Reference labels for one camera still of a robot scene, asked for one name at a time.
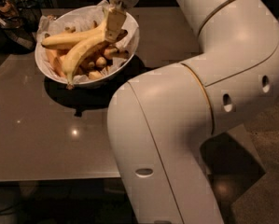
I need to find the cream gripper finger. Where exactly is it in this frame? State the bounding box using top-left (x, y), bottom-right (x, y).
top-left (105, 7), bottom-right (127, 43)

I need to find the dark chair with clutter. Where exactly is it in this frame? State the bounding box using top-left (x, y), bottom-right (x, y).
top-left (0, 0), bottom-right (53, 54)

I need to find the large front yellow banana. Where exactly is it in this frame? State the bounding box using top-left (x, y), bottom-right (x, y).
top-left (61, 28), bottom-right (129, 91)

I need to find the large rear yellow banana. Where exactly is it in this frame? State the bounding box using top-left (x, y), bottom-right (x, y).
top-left (41, 10), bottom-right (108, 49)

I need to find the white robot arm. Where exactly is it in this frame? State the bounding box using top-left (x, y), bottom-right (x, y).
top-left (107, 0), bottom-right (279, 224)

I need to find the orange banana at left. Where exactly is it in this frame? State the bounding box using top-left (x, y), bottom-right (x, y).
top-left (45, 49), bottom-right (65, 77)

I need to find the white bowl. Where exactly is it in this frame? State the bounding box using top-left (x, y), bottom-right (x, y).
top-left (34, 5), bottom-right (141, 89)

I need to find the large yellow banana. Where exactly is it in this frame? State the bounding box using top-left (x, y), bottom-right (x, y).
top-left (61, 28), bottom-right (129, 91)
top-left (41, 10), bottom-right (108, 49)

